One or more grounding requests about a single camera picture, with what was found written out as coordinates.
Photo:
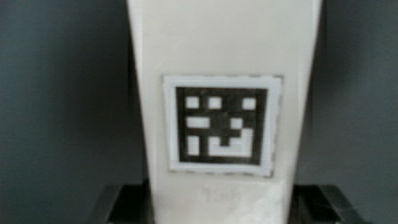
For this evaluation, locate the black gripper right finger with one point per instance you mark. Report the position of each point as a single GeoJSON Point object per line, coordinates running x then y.
{"type": "Point", "coordinates": [322, 207]}

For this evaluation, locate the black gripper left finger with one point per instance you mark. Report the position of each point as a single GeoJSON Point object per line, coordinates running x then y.
{"type": "Point", "coordinates": [123, 206]}

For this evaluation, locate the white stool leg with tag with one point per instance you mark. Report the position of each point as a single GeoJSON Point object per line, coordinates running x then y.
{"type": "Point", "coordinates": [222, 56]}

